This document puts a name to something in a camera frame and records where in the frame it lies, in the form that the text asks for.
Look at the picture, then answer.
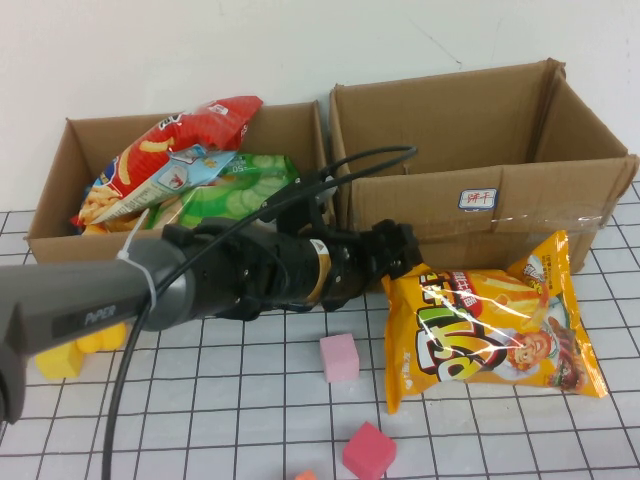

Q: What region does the clear-taped cardboard box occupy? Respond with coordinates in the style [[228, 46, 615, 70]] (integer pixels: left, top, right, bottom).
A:
[[327, 58, 640, 275]]

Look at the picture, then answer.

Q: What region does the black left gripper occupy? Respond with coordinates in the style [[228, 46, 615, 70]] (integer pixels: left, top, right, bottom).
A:
[[322, 218, 427, 312]]

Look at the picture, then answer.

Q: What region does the yellow-orange snack bag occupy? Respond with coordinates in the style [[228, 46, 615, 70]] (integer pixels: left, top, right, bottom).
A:
[[78, 207, 151, 237]]

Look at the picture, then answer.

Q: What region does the blue-bordered handwritten biscuit label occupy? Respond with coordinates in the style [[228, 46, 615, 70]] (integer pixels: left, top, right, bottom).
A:
[[457, 187, 498, 210]]

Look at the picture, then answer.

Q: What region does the orange fries snack bag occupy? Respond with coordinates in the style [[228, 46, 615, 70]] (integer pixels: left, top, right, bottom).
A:
[[382, 229, 610, 416]]

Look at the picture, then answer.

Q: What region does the long black camera cable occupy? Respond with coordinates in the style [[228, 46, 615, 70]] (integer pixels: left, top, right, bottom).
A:
[[99, 144, 419, 480]]

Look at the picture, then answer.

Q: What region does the magenta foam cube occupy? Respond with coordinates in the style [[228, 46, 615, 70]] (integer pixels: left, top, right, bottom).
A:
[[342, 420, 399, 477]]

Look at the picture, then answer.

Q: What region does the cardboard box with sf-express print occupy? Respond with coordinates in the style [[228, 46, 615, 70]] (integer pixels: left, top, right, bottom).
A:
[[24, 99, 337, 269]]

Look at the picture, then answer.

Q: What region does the clear packing tape strip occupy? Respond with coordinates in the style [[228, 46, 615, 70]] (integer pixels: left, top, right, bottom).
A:
[[489, 204, 614, 236]]

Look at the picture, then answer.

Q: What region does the yellow rubber duck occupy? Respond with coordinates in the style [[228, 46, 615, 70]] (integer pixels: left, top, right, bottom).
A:
[[74, 321, 130, 354]]

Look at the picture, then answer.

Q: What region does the white zip tie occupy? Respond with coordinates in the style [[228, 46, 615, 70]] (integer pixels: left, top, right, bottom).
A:
[[115, 209, 159, 307]]

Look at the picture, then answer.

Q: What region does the green cucumber chip bag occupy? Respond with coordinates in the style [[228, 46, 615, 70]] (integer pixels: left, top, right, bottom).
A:
[[149, 153, 304, 231]]

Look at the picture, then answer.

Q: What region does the yellow foam cube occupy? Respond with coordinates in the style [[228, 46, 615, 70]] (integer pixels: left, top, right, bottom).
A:
[[34, 343, 84, 383]]

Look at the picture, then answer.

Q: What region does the light pink foam cube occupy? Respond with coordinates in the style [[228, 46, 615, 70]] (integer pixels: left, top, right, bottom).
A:
[[319, 334, 360, 384]]

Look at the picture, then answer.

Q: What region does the red fries snack bag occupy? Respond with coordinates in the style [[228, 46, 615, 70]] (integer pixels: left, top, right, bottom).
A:
[[68, 94, 264, 227]]

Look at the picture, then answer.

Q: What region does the light blue snack bag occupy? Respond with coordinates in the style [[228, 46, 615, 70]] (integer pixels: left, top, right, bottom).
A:
[[148, 144, 236, 202]]

